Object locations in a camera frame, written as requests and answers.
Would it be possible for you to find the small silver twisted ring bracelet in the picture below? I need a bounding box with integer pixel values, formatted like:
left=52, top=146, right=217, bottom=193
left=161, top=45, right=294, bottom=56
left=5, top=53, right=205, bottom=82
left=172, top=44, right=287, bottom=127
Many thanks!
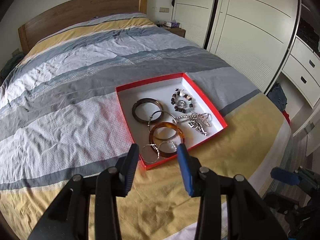
left=141, top=143, right=161, bottom=165

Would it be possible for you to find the twisted silver bangle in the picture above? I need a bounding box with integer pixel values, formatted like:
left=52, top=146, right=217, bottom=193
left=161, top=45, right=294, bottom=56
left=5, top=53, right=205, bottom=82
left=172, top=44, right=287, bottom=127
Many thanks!
left=158, top=141, right=177, bottom=154

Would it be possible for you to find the amber bangle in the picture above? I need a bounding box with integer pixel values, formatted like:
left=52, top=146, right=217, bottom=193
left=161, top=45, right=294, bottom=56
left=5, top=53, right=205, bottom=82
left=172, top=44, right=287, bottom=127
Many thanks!
left=149, top=122, right=185, bottom=158

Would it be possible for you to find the large thin silver hoop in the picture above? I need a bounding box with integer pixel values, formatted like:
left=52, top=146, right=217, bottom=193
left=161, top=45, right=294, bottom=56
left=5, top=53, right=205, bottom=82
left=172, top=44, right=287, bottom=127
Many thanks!
left=147, top=110, right=177, bottom=141

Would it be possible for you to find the silver chain necklace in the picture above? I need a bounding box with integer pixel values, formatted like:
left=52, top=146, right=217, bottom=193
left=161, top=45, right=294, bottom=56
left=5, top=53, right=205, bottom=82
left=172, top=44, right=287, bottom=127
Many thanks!
left=173, top=112, right=213, bottom=128

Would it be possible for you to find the dark brown bangle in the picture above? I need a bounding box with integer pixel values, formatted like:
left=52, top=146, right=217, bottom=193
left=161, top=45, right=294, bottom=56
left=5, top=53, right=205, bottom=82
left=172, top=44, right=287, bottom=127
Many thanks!
left=132, top=98, right=164, bottom=125

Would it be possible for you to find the beaded stone bracelet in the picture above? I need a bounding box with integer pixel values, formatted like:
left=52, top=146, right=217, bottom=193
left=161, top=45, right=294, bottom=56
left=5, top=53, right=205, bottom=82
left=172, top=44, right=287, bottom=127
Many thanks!
left=171, top=88, right=194, bottom=113

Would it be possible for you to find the red jewelry box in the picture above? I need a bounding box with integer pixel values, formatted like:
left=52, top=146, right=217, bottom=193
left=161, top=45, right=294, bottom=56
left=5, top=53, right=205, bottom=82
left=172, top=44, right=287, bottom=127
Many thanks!
left=116, top=73, right=227, bottom=170

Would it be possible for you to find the striped duvet cover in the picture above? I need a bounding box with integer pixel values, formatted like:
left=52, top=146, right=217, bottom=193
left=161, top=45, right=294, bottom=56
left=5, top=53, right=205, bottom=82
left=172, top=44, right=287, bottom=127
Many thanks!
left=1, top=12, right=293, bottom=239

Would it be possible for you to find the white drawer unit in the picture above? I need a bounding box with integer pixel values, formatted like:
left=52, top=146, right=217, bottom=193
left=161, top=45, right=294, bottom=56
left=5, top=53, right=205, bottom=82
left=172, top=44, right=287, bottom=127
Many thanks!
left=265, top=0, right=319, bottom=134

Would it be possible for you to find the wooden nightstand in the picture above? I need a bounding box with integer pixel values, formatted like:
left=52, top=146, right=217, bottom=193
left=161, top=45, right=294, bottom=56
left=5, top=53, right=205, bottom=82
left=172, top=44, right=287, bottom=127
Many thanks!
left=161, top=26, right=185, bottom=38

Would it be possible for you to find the white wardrobe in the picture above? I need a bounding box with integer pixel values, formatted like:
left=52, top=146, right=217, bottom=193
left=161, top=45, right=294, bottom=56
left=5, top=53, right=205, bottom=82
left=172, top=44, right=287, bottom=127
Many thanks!
left=173, top=0, right=299, bottom=92

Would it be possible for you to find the wooden headboard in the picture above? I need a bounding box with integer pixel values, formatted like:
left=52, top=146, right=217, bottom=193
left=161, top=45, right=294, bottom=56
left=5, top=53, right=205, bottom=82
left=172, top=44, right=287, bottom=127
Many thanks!
left=18, top=0, right=148, bottom=54

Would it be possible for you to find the wall switch plate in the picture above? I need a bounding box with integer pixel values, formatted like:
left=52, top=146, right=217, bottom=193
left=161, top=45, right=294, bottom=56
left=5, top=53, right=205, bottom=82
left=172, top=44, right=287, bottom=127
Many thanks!
left=159, top=7, right=170, bottom=13

